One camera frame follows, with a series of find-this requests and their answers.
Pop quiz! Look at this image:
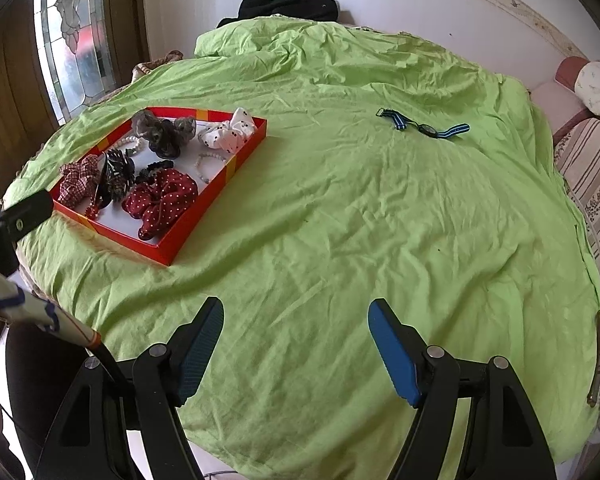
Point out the red polka dot scrunchie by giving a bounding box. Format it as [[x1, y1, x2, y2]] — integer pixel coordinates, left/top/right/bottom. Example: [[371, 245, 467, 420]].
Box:
[[121, 170, 200, 233]]

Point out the white polka dot bow scrunchie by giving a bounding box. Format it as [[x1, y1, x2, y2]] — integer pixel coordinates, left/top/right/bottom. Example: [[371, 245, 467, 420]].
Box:
[[199, 107, 258, 153]]

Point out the person's dark trouser leg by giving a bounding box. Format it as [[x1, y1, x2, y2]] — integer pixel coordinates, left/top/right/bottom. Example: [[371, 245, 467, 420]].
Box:
[[5, 322, 88, 480]]

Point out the black hair claw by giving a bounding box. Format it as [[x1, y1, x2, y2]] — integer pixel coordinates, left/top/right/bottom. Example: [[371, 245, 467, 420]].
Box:
[[96, 149, 137, 200]]

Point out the blue striped strap watch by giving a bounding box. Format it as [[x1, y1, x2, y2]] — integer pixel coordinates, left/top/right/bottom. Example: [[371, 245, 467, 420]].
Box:
[[376, 107, 471, 140]]

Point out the black claw clip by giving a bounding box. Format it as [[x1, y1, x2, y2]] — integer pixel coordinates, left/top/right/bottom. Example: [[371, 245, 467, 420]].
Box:
[[147, 121, 187, 158]]

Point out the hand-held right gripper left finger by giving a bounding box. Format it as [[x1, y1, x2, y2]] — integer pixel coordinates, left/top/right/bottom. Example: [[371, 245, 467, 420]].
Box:
[[32, 296, 226, 480]]

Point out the small black hair clip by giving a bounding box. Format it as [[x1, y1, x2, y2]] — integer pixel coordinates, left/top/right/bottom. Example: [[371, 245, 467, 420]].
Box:
[[135, 159, 177, 183]]

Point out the small bead bracelet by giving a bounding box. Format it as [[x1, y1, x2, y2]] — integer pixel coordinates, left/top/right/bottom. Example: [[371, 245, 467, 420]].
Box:
[[196, 152, 231, 184]]

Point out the grey sheer scrunchie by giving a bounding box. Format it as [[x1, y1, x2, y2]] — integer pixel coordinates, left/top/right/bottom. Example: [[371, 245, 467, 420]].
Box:
[[131, 111, 198, 142]]

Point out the green bed sheet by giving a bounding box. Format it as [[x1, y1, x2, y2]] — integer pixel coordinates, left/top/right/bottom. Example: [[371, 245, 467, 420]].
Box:
[[2, 16, 600, 480]]

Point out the red plaid scrunchie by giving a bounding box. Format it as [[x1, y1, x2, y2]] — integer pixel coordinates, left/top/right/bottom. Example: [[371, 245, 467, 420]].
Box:
[[59, 155, 103, 207]]

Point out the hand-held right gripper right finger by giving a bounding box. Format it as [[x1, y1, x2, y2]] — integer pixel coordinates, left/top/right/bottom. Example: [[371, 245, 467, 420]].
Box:
[[367, 298, 556, 480]]

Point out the beige fringed cloth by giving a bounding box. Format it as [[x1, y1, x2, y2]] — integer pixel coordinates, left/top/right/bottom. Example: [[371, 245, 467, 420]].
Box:
[[130, 50, 186, 82]]

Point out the red cardboard box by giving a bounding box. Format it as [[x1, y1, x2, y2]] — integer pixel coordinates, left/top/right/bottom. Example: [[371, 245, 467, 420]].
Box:
[[50, 106, 268, 267]]

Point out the striped floral sofa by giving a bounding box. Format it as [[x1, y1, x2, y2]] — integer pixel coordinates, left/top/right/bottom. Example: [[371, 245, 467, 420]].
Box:
[[530, 55, 600, 461]]

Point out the stained glass window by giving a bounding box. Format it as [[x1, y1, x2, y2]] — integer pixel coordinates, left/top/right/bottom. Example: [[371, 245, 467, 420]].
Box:
[[32, 0, 112, 122]]

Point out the white patterned wrapped cable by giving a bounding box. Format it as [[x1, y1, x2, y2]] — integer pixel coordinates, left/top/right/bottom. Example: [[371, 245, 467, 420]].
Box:
[[0, 260, 131, 396]]

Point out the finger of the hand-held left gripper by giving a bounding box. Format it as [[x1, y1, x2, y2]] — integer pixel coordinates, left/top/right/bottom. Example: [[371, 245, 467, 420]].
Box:
[[2, 190, 55, 241]]

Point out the black cloth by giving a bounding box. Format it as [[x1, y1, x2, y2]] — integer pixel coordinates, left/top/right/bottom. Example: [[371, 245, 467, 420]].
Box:
[[217, 0, 341, 28]]

